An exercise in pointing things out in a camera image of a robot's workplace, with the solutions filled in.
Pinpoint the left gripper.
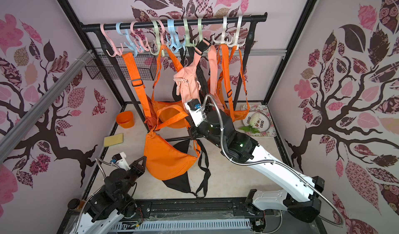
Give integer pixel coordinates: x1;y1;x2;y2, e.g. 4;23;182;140
119;157;147;199

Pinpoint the orange bag with black back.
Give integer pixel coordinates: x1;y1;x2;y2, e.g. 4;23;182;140
144;112;201;181

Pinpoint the orange sling bag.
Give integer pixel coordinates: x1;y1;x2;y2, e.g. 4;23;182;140
232;48;249;121

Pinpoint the black sling bag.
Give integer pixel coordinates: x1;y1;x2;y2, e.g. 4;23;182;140
174;47;208;104

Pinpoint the pink fanny pack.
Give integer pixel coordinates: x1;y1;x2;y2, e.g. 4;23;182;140
174;39;224;113

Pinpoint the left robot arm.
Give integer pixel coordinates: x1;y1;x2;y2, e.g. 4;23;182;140
70;153;147;234

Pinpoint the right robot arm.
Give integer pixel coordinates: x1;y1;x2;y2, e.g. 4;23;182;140
184;94;346;227

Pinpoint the green hook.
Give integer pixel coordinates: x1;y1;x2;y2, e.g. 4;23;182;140
183;18;196;47
150;20;164;56
196;18;204;45

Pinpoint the blue hook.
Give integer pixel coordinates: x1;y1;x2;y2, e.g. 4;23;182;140
115;22;139;57
167;19;179;53
167;19;183;53

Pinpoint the white hook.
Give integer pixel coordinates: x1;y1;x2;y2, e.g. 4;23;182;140
227;16;245;48
212;16;229;45

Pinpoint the white hook far right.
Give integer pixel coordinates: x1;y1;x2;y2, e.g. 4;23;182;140
227;16;245;48

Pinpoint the pink hook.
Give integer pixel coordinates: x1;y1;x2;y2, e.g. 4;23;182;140
130;21;150;51
157;20;168;46
100;24;124;57

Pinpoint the pink hook far left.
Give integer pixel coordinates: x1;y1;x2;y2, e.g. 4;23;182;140
100;24;124;57

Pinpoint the yellow sponge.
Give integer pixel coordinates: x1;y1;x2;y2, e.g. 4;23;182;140
103;133;124;147

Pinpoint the orange plastic cup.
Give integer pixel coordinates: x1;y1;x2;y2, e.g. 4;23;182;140
116;111;135;129

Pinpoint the floral tray with flower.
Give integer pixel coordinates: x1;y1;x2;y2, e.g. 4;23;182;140
239;104;277;137

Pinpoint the brown jar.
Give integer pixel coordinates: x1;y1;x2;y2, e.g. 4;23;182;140
67;198;86;213

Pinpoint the black clothes rack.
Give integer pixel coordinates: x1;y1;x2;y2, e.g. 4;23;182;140
79;12;268;141

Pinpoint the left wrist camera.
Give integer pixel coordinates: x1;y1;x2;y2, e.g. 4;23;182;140
111;152;130;171

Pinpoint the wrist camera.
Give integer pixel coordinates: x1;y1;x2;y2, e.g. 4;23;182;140
184;99;205;127
111;152;130;171

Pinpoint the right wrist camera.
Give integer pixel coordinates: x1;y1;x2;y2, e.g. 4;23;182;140
184;99;205;127

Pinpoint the white slotted cable duct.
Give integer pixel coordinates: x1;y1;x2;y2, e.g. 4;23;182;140
108;218;251;234

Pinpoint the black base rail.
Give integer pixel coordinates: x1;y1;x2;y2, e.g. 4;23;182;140
132;197;278;220

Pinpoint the black wire basket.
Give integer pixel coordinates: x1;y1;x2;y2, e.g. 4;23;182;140
85;54;156;81

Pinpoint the aluminium rail back wall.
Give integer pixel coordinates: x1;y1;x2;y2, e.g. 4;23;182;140
95;48;287;57

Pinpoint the aluminium rail wall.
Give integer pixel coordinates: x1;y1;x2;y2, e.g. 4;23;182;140
1;50;94;163
95;48;287;57

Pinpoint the aluminium rail left wall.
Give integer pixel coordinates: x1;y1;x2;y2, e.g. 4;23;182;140
1;50;94;163

